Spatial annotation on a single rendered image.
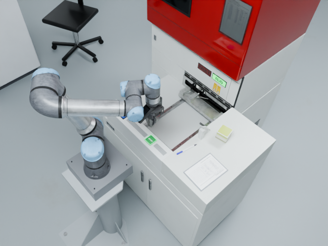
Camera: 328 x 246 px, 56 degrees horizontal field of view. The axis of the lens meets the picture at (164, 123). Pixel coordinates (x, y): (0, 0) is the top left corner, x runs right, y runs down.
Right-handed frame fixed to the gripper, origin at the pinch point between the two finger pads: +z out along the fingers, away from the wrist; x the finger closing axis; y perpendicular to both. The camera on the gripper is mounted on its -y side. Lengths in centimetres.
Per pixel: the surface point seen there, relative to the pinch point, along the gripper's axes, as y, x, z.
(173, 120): 29.5, 9.7, 28.7
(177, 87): 54, 31, 29
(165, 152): 2.0, -11.7, 15.1
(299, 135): 162, -44, 111
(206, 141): 25.2, -23.1, 14.2
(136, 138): -4.0, 7.7, 17.1
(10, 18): 2, 207, 37
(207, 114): 47, -5, 23
